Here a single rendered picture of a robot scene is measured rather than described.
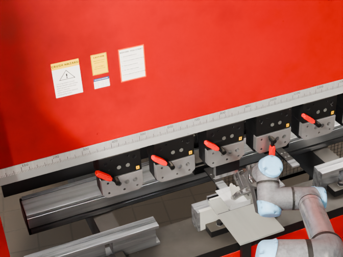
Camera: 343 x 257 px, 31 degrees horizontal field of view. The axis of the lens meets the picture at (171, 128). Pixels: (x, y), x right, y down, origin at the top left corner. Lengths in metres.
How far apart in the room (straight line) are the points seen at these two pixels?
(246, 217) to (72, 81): 0.85
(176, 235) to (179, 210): 1.49
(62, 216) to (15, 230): 1.49
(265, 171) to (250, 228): 0.33
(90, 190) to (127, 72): 0.73
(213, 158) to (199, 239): 0.35
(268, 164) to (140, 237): 0.61
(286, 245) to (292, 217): 0.88
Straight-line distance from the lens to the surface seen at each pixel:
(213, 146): 2.19
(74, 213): 2.53
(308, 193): 2.03
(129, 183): 2.18
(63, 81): 1.91
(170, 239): 2.44
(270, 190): 2.03
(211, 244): 2.42
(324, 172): 2.65
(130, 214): 3.94
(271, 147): 2.34
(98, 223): 2.54
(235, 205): 2.37
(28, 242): 3.88
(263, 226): 2.31
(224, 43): 2.07
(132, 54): 1.95
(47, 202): 2.53
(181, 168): 2.23
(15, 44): 1.83
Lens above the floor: 2.52
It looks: 32 degrees down
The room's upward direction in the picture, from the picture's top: 3 degrees counter-clockwise
